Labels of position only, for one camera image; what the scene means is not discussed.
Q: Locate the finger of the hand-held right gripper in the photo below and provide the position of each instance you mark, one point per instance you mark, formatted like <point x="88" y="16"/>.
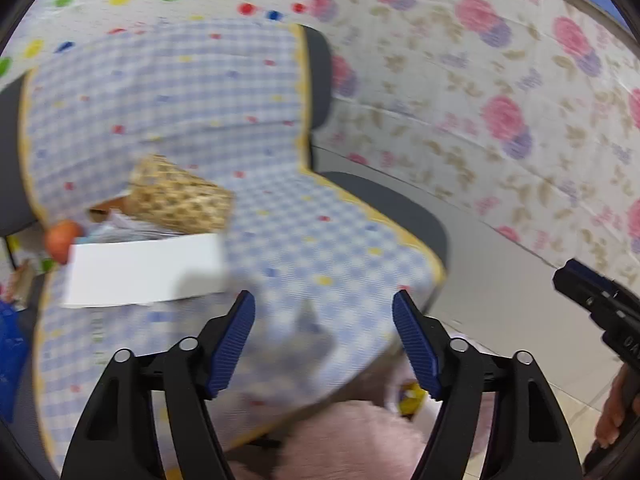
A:
<point x="582" y="282"/>

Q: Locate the red apple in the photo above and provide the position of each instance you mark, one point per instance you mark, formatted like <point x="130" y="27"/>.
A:
<point x="62" y="241"/>

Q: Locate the person's right hand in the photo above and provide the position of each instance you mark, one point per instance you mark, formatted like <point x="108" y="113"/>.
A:
<point x="617" y="405"/>

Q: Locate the woven patterned basket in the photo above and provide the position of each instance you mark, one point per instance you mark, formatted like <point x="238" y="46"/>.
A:
<point x="177" y="195"/>

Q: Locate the black office chair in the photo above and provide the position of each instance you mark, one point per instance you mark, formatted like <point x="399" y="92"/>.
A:
<point x="400" y="210"/>

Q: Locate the small yellow object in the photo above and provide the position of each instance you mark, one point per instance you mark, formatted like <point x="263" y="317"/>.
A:
<point x="411" y="396"/>

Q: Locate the floral printed cloth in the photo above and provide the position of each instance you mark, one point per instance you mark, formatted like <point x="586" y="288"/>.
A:
<point x="475" y="85"/>

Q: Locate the crumpled plastic wrapper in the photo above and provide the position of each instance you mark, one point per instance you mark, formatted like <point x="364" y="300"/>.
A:
<point x="117" y="229"/>

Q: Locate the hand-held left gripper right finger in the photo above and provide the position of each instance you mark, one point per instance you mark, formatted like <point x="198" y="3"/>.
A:
<point x="416" y="345"/>

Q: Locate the blue checked chair cover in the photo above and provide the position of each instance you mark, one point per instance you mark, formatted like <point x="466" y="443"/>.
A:
<point x="200" y="90"/>

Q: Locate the blue bag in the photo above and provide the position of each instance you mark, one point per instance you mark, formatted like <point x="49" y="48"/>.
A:
<point x="10" y="355"/>

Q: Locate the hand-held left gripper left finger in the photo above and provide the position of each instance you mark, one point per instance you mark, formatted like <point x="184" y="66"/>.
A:
<point x="231" y="345"/>

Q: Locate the white paper sheet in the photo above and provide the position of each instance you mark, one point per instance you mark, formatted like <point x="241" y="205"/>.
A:
<point x="145" y="270"/>

